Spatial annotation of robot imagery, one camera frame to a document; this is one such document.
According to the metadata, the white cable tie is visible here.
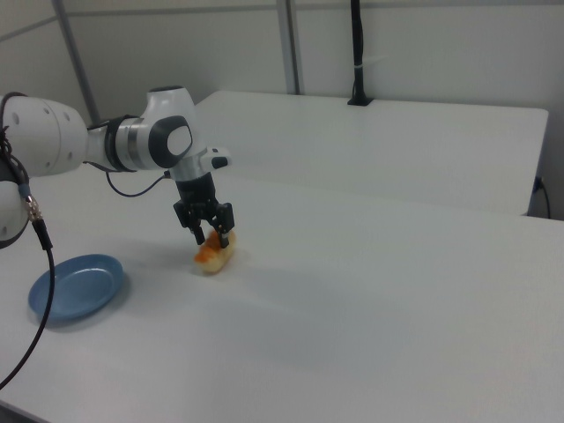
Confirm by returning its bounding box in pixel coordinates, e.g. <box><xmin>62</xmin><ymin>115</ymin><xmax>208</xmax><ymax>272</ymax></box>
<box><xmin>353</xmin><ymin>56</ymin><xmax>388</xmax><ymax>71</ymax></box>

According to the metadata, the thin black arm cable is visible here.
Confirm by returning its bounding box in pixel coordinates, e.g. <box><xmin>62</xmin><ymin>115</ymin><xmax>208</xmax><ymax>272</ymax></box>
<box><xmin>81</xmin><ymin>116</ymin><xmax>173</xmax><ymax>197</ymax></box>

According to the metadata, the thick black cable with connector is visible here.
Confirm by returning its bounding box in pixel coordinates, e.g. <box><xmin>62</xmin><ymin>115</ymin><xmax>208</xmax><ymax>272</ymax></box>
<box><xmin>0</xmin><ymin>125</ymin><xmax>57</xmax><ymax>391</ymax></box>

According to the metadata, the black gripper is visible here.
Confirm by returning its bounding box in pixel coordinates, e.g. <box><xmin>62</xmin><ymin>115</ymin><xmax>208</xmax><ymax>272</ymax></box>
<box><xmin>172</xmin><ymin>173</ymin><xmax>235</xmax><ymax>249</ymax></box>

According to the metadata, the grey metal partition post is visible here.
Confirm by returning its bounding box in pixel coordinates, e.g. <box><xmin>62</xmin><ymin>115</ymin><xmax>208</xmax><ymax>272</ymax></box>
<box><xmin>52</xmin><ymin>0</ymin><xmax>101</xmax><ymax>125</ymax></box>
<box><xmin>276</xmin><ymin>0</ymin><xmax>306</xmax><ymax>95</ymax></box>

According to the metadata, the black cable with blue plug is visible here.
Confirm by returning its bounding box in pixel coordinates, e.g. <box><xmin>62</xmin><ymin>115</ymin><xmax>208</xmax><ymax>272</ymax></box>
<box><xmin>531</xmin><ymin>175</ymin><xmax>553</xmax><ymax>219</ymax></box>

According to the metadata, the orange glazed bread roll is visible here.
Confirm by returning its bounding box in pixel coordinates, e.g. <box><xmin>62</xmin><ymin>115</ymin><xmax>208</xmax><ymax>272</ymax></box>
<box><xmin>193</xmin><ymin>228</ymin><xmax>239</xmax><ymax>275</ymax></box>

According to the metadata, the black clamp pole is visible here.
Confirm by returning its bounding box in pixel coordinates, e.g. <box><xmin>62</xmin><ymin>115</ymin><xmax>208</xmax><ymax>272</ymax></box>
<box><xmin>346</xmin><ymin>0</ymin><xmax>375</xmax><ymax>108</ymax></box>

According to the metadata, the blue round plate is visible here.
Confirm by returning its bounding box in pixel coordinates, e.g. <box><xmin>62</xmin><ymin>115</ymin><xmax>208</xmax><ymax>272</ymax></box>
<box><xmin>27</xmin><ymin>253</ymin><xmax>127</xmax><ymax>323</ymax></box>

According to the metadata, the white back table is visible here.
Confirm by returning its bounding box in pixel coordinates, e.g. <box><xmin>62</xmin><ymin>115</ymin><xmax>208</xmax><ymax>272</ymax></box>
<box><xmin>192</xmin><ymin>90</ymin><xmax>550</xmax><ymax>219</ymax></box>

